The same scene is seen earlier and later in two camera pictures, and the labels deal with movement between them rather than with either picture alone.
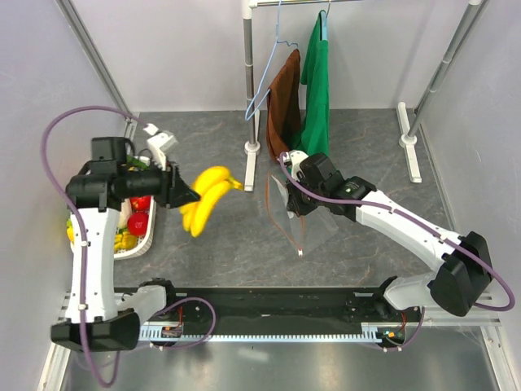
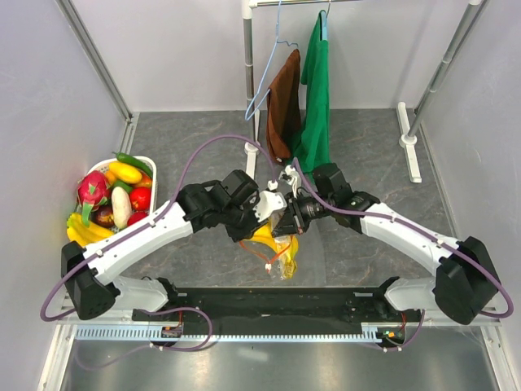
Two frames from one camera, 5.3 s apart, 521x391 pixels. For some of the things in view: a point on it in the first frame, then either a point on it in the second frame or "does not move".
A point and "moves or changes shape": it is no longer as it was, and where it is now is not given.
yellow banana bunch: [210, 183] moves or changes shape
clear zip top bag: [304, 231] moves or changes shape
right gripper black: [294, 204] → [291, 221]
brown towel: [283, 106] does not move
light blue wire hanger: [247, 116] does not move
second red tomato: [137, 223] does not move
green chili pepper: [139, 163] does not move
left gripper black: [173, 187] → [247, 232]
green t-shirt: [315, 135] does not move
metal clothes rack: [408, 142] does not move
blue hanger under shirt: [324, 24] does not move
